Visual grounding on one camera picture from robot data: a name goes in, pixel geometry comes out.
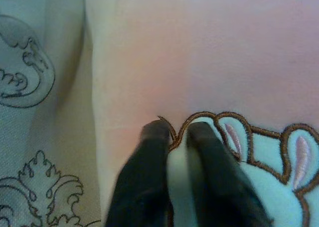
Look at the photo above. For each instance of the grey ornament print fabric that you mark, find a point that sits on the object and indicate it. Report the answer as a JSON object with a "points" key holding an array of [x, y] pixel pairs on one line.
{"points": [[25, 112]]}

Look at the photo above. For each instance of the pink pillow with white embroidery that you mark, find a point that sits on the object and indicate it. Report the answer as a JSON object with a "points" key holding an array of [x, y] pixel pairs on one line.
{"points": [[199, 50]]}

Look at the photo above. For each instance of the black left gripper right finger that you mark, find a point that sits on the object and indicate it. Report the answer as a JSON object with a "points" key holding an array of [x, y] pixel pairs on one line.
{"points": [[219, 182]]}

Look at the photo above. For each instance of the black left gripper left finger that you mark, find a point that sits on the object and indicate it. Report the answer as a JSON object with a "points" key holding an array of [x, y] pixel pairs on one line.
{"points": [[139, 182]]}

